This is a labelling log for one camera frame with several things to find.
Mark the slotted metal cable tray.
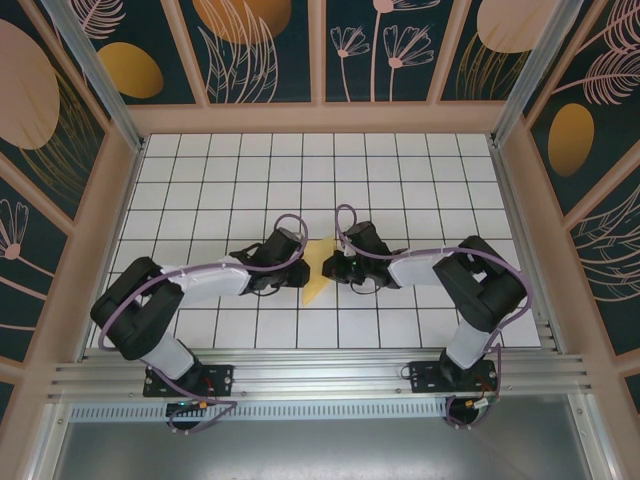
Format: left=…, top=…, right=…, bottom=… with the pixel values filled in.
left=69, top=399, right=451, bottom=421

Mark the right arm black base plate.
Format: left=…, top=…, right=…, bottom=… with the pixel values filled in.
left=407, top=359, right=501, bottom=396

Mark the aluminium corner post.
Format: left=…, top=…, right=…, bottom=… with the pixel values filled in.
left=489, top=0, right=576, bottom=146
left=42, top=0, right=146, bottom=151

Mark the aluminium table side rail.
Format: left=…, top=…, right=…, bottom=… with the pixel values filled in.
left=489, top=139, right=566, bottom=351

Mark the wide aluminium base rail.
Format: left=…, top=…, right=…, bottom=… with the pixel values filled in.
left=47, top=349, right=596, bottom=401

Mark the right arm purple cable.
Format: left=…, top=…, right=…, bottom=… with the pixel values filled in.
left=334, top=203, right=532, bottom=432

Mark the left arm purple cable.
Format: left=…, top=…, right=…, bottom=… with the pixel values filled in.
left=99, top=213, right=309, bottom=435

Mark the grey metal panel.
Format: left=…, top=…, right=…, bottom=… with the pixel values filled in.
left=49, top=419, right=591, bottom=480

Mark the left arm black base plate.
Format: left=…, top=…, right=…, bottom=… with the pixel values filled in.
left=143, top=363, right=236, bottom=399

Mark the yellow cloth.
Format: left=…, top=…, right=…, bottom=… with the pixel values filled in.
left=301, top=236, right=335, bottom=307

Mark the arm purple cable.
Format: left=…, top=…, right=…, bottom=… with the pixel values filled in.
left=334, top=203, right=532, bottom=432
left=99, top=213, right=309, bottom=435

